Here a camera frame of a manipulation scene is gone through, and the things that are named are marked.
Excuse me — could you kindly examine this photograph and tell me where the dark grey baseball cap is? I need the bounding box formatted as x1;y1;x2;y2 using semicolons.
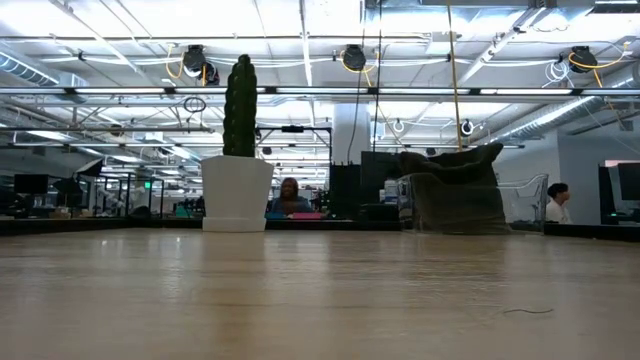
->
409;172;512;235
409;162;501;190
398;143;505;177

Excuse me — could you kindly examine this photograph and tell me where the black box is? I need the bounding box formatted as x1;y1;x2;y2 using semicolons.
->
328;163;362;206

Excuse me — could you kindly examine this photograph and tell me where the person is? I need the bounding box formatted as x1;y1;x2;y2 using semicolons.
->
269;177;315;215
544;182;574;225

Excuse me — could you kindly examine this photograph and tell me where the large black monitor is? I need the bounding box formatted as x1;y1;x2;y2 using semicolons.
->
359;150;401;191

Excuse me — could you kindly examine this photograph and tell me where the tall green cactus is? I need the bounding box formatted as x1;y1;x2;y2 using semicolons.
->
222;53;259;159

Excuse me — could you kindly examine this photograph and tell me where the clear plastic bin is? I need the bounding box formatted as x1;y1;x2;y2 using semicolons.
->
398;172;551;235

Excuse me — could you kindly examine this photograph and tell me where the long ceiling light strip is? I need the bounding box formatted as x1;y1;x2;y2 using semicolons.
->
0;85;640;97

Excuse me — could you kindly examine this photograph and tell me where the thin dark thread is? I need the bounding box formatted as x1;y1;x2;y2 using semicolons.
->
502;307;555;316

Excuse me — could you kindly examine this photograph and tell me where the small desk monitor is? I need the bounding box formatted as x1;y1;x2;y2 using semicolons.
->
13;173;50;195

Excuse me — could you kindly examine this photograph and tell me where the black computer monitor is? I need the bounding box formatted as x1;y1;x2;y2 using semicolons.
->
598;159;640;226

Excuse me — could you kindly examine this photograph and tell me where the black metal frame rig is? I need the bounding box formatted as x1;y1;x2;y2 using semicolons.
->
251;124;334;177

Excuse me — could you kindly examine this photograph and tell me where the black hanging cable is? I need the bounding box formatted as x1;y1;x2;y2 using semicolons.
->
372;0;384;156

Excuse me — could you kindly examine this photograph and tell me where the black ceiling cable reel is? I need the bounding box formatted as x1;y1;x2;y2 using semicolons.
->
568;44;600;75
180;43;220;86
341;43;368;72

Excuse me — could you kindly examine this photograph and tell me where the black coiled ceiling cable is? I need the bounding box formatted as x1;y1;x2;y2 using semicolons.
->
182;95;207;114

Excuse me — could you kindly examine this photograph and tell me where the silver ceiling air duct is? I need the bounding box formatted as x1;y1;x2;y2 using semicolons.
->
0;49;90;90
514;64;640;144

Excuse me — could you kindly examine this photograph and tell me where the white ceiling cable bundle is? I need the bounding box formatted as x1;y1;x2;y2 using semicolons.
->
543;58;571;89

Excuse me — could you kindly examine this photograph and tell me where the black table edge rail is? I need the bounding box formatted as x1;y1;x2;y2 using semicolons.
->
0;216;640;244

